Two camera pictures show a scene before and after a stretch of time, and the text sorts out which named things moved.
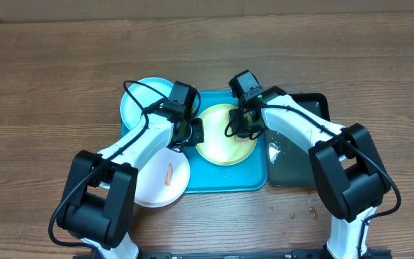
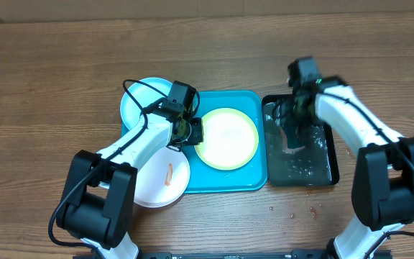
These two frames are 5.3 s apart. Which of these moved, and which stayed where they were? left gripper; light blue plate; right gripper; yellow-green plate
Moved: right gripper
Stayed: light blue plate; left gripper; yellow-green plate
